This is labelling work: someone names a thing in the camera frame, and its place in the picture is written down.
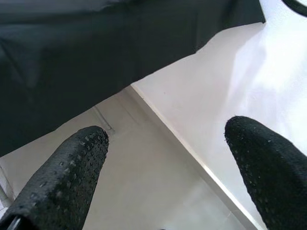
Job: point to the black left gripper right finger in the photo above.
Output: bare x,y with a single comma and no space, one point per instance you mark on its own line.
273,172

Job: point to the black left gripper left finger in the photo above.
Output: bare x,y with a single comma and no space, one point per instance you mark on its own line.
62,177

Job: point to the black tablecloth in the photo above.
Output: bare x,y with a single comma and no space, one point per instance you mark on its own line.
84,60

